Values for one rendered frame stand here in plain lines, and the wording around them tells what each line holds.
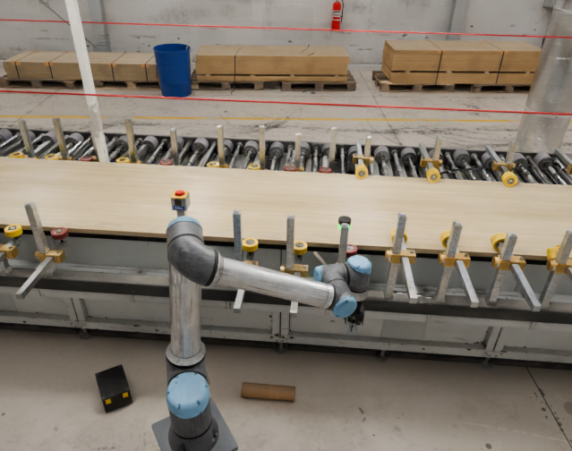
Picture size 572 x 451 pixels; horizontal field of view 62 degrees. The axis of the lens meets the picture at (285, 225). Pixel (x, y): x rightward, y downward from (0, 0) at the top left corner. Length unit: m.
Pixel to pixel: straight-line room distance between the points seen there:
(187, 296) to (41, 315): 1.85
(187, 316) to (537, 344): 2.18
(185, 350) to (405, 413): 1.46
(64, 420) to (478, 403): 2.28
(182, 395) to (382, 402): 1.42
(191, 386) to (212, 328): 1.22
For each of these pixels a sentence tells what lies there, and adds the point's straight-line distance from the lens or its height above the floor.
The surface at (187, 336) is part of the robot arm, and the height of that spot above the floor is 1.01.
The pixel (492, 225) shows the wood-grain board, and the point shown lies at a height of 0.90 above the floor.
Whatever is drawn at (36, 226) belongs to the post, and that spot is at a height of 1.00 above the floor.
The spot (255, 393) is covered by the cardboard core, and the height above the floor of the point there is 0.06.
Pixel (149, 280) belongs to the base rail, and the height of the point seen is 0.70.
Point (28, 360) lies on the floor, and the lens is 3.38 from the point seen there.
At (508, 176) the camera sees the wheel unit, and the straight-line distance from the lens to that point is 3.24.
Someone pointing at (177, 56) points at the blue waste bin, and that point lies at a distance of 7.50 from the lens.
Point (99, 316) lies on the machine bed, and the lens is 3.22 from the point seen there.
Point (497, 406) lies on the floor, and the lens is 3.08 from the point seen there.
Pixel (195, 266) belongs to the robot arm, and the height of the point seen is 1.40.
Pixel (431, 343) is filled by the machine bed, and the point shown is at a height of 0.17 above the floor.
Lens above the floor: 2.26
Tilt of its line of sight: 32 degrees down
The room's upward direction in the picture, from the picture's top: 1 degrees clockwise
